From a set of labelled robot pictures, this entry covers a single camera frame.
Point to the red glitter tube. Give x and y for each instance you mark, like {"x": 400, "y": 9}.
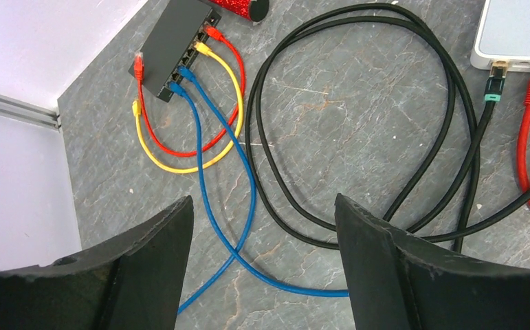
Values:
{"x": 252, "y": 10}

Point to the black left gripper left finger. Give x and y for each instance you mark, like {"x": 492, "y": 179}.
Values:
{"x": 130, "y": 281}

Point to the white plastic box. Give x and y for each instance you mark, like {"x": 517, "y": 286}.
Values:
{"x": 503, "y": 34}

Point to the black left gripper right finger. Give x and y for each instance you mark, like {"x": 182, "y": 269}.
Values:
{"x": 397, "y": 280}

